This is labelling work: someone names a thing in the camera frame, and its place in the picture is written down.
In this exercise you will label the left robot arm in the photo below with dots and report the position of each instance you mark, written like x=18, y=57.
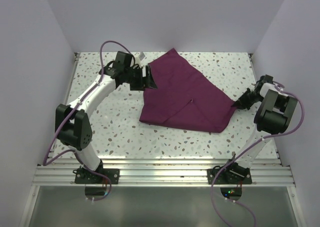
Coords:
x=72, y=121

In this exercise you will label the aluminium rail frame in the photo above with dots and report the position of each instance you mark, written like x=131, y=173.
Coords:
x=163, y=178

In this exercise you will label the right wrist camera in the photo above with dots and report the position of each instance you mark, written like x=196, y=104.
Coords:
x=266, y=79

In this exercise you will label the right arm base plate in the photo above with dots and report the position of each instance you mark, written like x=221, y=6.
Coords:
x=226, y=178

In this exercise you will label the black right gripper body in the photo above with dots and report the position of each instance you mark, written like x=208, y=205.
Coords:
x=249, y=98

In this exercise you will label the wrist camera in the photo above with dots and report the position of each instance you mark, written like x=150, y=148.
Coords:
x=266, y=79
x=141, y=56

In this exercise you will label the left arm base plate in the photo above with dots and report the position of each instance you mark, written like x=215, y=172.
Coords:
x=83, y=176

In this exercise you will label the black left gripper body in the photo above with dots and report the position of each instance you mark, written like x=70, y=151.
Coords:
x=134, y=77

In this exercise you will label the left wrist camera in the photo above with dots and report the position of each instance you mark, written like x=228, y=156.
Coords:
x=141, y=56

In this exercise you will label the purple cloth mat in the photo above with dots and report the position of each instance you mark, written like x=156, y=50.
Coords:
x=184, y=99

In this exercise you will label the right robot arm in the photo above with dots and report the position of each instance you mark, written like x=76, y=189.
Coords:
x=272, y=119

